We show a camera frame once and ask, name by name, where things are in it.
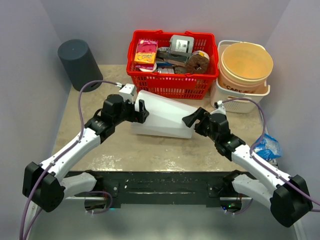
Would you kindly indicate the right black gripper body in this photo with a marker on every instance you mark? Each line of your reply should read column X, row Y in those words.
column 202, row 122

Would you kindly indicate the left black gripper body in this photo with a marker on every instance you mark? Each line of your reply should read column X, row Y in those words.
column 136, row 114

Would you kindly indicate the white octagonal bin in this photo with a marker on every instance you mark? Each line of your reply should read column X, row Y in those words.
column 165, row 117

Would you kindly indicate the orange translucent bucket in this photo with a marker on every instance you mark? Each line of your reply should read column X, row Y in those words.
column 243, row 67

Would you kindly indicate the dark blue bucket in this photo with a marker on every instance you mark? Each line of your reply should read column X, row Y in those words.
column 80, row 64

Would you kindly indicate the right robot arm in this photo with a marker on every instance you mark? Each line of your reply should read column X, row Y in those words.
column 287, row 197

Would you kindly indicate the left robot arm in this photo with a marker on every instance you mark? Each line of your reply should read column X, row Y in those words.
column 46, row 184

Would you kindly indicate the red plastic shopping basket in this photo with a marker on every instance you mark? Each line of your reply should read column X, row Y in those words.
column 176, row 86

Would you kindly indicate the white perforated storage basket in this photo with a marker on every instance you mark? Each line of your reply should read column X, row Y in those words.
column 220, row 91

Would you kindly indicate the pink yellow snack box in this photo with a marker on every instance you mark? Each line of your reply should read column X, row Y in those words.
column 145, row 53

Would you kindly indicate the dark flat box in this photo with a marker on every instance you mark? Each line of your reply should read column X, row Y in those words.
column 176, row 60

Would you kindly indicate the blue plastic bag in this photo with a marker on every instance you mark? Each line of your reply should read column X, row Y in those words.
column 268, row 148

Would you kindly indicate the grey white device box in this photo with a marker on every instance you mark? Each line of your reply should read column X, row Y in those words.
column 181, row 45

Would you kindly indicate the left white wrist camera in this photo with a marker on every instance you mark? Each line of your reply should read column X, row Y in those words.
column 127, row 92

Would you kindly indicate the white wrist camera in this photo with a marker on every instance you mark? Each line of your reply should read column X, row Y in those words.
column 219, row 108
column 127, row 92

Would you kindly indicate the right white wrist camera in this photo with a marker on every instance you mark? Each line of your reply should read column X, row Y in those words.
column 219, row 108

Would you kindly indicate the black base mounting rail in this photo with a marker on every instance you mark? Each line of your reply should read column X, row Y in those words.
column 211, row 189

